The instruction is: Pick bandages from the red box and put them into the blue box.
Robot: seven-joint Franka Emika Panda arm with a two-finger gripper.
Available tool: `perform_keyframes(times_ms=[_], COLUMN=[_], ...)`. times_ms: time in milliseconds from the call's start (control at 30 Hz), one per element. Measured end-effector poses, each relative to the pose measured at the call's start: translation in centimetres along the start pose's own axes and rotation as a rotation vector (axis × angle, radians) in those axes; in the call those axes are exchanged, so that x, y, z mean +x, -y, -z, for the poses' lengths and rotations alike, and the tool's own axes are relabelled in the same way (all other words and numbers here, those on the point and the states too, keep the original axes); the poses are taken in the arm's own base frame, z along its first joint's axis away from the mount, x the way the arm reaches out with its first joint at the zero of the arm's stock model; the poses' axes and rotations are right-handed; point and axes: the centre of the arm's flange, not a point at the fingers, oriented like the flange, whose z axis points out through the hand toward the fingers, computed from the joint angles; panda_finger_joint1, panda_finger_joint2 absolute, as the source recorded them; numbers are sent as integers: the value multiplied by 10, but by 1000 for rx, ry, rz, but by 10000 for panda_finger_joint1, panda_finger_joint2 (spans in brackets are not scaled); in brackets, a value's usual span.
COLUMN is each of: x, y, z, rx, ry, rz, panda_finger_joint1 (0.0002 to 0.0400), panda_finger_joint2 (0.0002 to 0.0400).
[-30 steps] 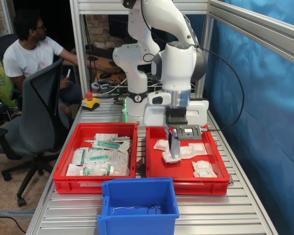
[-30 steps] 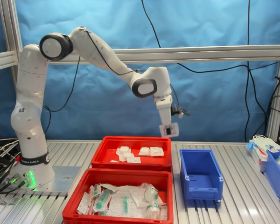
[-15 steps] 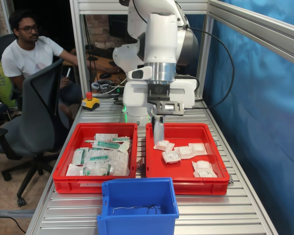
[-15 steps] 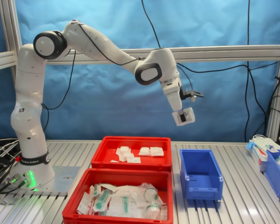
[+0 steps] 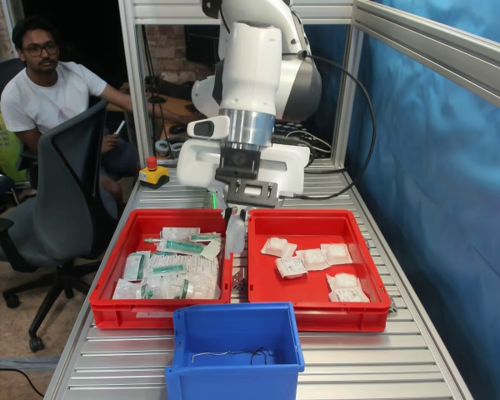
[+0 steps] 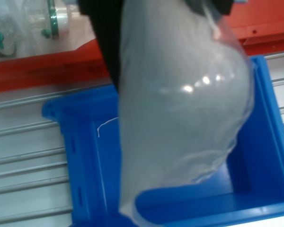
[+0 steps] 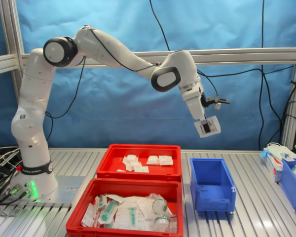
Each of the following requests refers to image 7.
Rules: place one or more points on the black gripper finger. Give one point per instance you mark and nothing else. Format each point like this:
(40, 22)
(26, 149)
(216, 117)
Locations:
(206, 126)

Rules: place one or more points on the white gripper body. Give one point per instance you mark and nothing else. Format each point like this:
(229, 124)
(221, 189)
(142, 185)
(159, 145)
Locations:
(193, 103)

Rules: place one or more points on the white Fuhrmann gauze pack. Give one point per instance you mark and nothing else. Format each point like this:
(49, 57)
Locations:
(165, 160)
(214, 124)
(141, 169)

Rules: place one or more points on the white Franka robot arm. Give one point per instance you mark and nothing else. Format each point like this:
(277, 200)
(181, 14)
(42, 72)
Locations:
(113, 49)

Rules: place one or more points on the white glove box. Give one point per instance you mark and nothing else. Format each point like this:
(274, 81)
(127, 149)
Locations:
(273, 170)

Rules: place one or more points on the clear-faced gauze pack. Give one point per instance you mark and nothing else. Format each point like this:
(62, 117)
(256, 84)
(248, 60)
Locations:
(153, 160)
(131, 159)
(121, 170)
(132, 166)

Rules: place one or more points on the blue open-front storage bin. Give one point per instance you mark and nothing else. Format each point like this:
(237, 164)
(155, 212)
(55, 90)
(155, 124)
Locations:
(212, 190)
(291, 190)

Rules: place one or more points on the red plastic crate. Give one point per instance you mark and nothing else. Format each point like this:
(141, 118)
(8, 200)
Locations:
(128, 188)
(138, 150)

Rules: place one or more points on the light blue face masks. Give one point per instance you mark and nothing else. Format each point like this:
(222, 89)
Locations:
(276, 150)

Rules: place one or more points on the blue fabric curtain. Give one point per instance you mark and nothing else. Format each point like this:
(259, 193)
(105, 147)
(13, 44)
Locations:
(212, 24)

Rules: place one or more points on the slim green syringe pack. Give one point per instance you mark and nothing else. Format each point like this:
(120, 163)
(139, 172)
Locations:
(132, 214)

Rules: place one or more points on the thin green syringe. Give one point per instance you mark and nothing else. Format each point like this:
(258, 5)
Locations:
(114, 197)

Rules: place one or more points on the white paper medical packs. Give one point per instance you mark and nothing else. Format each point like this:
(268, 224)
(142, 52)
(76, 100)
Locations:
(123, 214)

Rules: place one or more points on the small green and white pack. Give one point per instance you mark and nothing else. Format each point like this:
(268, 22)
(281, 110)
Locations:
(101, 201)

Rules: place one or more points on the large green syringe pack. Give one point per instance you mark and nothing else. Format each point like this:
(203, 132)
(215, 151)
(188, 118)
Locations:
(106, 214)

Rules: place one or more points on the white pack with red print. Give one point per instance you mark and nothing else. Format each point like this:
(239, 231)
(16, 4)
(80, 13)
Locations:
(88, 216)

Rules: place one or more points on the metal robot mounting plate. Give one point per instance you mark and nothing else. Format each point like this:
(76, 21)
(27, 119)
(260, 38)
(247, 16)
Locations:
(69, 190)

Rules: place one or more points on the small red connector cap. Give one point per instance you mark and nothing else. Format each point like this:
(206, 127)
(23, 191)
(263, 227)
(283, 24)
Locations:
(19, 168)

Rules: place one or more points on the wrist camera with black bracket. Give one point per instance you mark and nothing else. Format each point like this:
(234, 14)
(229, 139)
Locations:
(217, 105)

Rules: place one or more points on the aluminium profile frame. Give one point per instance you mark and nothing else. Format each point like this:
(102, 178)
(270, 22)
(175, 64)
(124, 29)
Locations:
(236, 55)

